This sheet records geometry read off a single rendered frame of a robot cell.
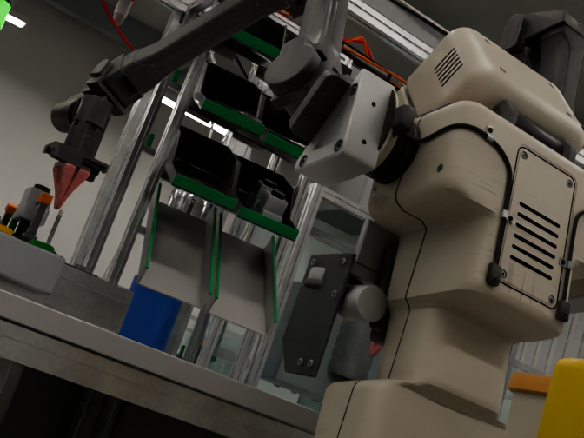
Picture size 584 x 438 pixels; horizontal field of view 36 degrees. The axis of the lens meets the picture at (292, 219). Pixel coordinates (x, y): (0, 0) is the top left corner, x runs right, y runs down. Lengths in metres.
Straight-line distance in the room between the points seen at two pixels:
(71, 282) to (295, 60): 0.58
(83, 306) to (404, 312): 0.62
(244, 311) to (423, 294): 0.76
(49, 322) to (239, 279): 0.78
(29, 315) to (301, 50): 0.47
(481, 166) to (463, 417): 0.29
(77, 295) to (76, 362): 0.38
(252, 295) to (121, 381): 0.69
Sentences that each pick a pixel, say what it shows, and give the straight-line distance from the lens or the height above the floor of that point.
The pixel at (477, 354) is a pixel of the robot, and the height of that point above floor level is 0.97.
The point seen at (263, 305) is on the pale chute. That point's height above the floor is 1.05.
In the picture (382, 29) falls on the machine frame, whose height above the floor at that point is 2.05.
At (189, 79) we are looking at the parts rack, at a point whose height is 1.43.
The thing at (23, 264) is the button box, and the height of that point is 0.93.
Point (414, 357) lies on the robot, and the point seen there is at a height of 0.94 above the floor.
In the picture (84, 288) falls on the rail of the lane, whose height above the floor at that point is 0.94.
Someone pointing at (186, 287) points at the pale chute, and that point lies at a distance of 1.72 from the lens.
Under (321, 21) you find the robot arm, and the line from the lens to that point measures 1.31.
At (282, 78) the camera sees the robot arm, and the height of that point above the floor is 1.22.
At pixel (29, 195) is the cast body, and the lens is 1.68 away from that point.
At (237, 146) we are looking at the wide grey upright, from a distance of 3.08.
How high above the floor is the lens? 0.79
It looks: 14 degrees up
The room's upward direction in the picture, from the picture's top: 19 degrees clockwise
